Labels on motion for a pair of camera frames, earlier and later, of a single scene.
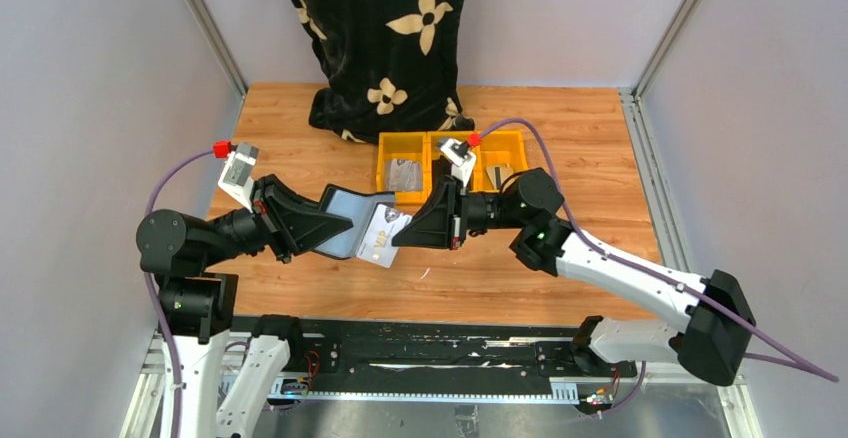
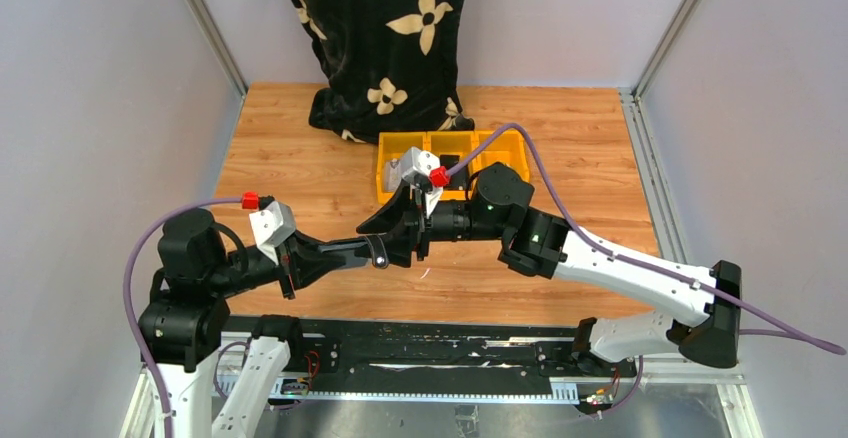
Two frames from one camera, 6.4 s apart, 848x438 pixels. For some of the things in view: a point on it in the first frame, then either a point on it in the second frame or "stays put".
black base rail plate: (447, 359) stays put
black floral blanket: (388, 37) stays put
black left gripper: (298, 227) -> (296, 254)
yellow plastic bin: (405, 160) stays put
